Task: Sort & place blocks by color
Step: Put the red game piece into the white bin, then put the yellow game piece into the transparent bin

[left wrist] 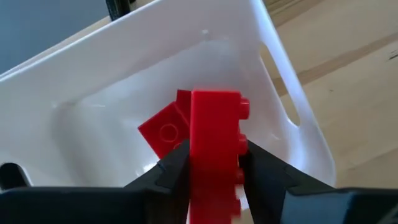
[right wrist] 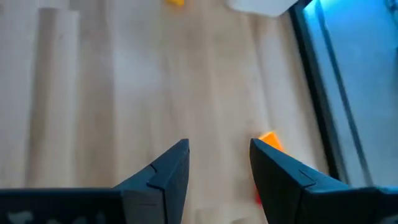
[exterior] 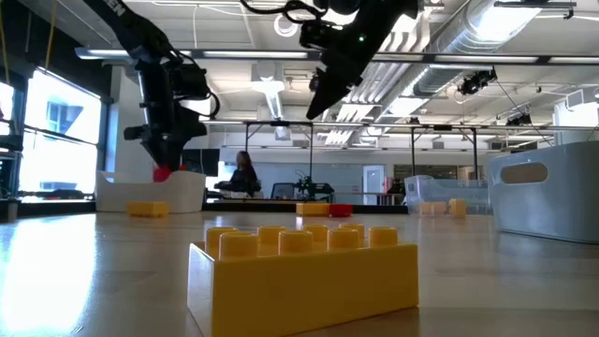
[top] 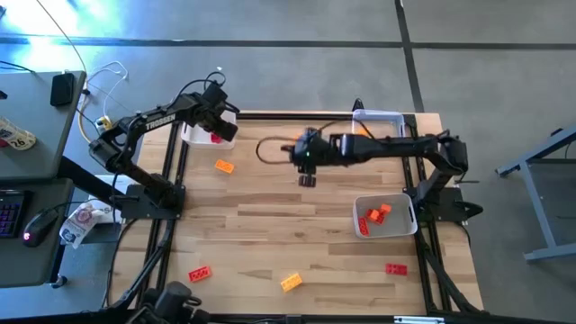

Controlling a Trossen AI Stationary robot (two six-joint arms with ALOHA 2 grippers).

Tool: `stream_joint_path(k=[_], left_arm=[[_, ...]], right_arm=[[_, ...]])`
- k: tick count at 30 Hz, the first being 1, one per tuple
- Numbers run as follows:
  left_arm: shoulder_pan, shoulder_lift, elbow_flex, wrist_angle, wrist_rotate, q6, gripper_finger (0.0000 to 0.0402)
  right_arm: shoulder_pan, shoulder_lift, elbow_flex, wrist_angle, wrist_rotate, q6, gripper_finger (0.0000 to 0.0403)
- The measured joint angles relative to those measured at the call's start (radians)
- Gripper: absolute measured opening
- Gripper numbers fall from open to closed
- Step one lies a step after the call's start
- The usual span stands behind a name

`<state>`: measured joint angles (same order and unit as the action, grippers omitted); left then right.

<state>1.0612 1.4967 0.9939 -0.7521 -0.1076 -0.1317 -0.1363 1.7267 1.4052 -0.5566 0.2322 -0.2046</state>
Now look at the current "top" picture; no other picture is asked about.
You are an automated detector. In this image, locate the light grey desk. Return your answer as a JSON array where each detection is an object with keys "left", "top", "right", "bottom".
[{"left": 0, "top": 70, "right": 87, "bottom": 182}]

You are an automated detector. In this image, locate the dark grey desk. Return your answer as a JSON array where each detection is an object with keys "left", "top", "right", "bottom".
[{"left": 0, "top": 177, "right": 76, "bottom": 289}]

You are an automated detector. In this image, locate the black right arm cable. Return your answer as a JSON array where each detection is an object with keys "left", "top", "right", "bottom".
[{"left": 255, "top": 117, "right": 377, "bottom": 167}]

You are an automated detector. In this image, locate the grey metal desk frame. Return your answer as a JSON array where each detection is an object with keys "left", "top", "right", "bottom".
[{"left": 494, "top": 123, "right": 576, "bottom": 264}]

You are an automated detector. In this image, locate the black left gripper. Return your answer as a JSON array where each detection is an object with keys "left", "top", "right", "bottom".
[{"left": 193, "top": 83, "right": 240, "bottom": 143}]

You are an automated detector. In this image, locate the black power adapter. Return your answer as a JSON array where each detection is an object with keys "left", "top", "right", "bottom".
[{"left": 49, "top": 72, "right": 77, "bottom": 108}]

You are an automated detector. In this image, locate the black aluminium table frame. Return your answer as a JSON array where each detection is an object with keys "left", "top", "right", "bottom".
[{"left": 101, "top": 110, "right": 486, "bottom": 324}]

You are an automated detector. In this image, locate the white cable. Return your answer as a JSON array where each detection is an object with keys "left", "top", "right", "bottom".
[{"left": 84, "top": 59, "right": 130, "bottom": 119}]

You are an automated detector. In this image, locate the silver metal bracket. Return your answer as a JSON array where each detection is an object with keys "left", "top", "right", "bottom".
[{"left": 393, "top": 316, "right": 446, "bottom": 324}]

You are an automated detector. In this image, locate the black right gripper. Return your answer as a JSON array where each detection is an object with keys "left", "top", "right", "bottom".
[{"left": 289, "top": 128, "right": 344, "bottom": 188}]

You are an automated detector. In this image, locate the white numbered tag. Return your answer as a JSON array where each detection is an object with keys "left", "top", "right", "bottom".
[{"left": 0, "top": 115, "right": 38, "bottom": 152}]

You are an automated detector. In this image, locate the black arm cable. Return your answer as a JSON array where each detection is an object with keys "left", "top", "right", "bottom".
[
  {"left": 173, "top": 70, "right": 227, "bottom": 107},
  {"left": 255, "top": 117, "right": 377, "bottom": 167}
]

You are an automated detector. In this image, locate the grey plastic bin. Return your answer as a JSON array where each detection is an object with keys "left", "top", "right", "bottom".
[{"left": 352, "top": 193, "right": 419, "bottom": 239}]

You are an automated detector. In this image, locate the white plastic bin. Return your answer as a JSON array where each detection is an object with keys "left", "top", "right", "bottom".
[{"left": 180, "top": 110, "right": 238, "bottom": 151}]

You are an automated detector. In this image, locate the white printed snack bag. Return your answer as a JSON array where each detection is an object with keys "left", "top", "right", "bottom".
[{"left": 59, "top": 201, "right": 119, "bottom": 250}]

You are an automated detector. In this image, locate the yellow cable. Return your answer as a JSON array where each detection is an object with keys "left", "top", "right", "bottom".
[{"left": 76, "top": 96, "right": 112, "bottom": 149}]

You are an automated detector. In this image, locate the black floor cable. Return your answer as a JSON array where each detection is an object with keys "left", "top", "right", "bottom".
[{"left": 0, "top": 59, "right": 36, "bottom": 74}]

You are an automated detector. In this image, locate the clear plastic bin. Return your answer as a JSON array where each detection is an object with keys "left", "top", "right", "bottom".
[{"left": 351, "top": 109, "right": 407, "bottom": 136}]

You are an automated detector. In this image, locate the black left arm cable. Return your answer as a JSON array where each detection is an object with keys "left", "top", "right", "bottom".
[{"left": 173, "top": 70, "right": 227, "bottom": 107}]

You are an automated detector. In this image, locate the thin grey cable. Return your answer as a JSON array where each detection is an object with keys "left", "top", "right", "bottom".
[{"left": 34, "top": 0, "right": 88, "bottom": 74}]

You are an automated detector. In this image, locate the black computer mouse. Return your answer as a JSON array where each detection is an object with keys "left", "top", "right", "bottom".
[{"left": 21, "top": 207, "right": 60, "bottom": 248}]

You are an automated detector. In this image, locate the black keyboard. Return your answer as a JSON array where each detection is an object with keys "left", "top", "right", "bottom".
[{"left": 0, "top": 188, "right": 27, "bottom": 239}]

